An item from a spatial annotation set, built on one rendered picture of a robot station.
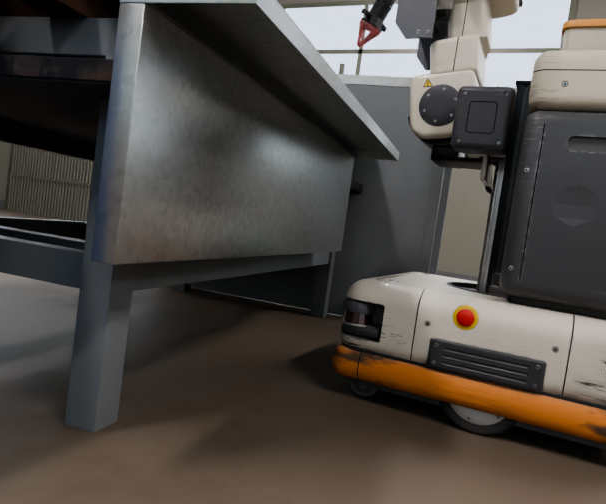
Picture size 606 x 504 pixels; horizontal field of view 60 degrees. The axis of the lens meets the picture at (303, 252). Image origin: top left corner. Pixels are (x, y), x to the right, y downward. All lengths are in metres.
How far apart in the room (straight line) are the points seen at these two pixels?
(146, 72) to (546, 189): 0.80
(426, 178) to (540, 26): 2.97
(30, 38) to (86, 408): 0.63
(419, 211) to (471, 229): 2.51
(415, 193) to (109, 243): 1.69
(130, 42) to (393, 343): 0.79
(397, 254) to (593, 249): 1.22
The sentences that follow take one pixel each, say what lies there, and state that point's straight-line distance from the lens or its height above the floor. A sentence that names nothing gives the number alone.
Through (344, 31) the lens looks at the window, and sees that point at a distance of 5.44.
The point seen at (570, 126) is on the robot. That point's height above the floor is 0.65.
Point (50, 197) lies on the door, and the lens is 7.30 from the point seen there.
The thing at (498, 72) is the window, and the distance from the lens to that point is 4.98.
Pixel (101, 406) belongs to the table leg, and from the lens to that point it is 0.98.
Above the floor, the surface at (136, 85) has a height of 0.54.
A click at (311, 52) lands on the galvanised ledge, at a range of 0.92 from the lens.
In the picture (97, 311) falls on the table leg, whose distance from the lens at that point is 0.94.
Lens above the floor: 0.39
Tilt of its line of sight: 3 degrees down
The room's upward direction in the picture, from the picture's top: 8 degrees clockwise
